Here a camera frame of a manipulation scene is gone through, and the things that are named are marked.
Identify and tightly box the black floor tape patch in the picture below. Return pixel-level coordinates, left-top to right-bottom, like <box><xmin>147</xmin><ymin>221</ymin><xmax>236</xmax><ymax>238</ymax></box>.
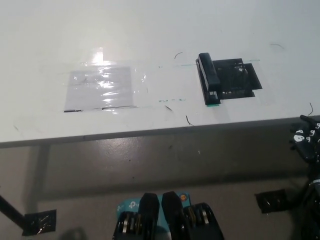
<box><xmin>254</xmin><ymin>189</ymin><xmax>288</xmax><ymax>214</ymax></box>
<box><xmin>21</xmin><ymin>209</ymin><xmax>57</xmax><ymax>237</ymax></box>

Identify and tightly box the black desk stapler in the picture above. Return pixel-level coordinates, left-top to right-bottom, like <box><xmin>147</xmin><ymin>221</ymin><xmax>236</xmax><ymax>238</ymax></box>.
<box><xmin>195</xmin><ymin>52</ymin><xmax>222</xmax><ymax>106</ymax></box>

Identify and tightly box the clear plastic tape film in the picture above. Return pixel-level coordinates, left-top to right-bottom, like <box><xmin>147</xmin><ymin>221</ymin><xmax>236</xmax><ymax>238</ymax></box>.
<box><xmin>37</xmin><ymin>46</ymin><xmax>151</xmax><ymax>116</ymax></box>

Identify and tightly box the white paper sheet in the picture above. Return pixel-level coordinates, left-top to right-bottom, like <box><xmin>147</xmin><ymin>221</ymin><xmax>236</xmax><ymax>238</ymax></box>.
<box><xmin>63</xmin><ymin>65</ymin><xmax>135</xmax><ymax>113</ymax></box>

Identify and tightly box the black square tape mark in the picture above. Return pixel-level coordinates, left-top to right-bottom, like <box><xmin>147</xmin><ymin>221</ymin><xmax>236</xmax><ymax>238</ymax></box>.
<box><xmin>211</xmin><ymin>57</ymin><xmax>263</xmax><ymax>100</ymax></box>

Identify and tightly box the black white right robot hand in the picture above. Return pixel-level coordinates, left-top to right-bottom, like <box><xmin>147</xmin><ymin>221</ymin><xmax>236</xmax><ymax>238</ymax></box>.
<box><xmin>289</xmin><ymin>114</ymin><xmax>320</xmax><ymax>161</ymax></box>

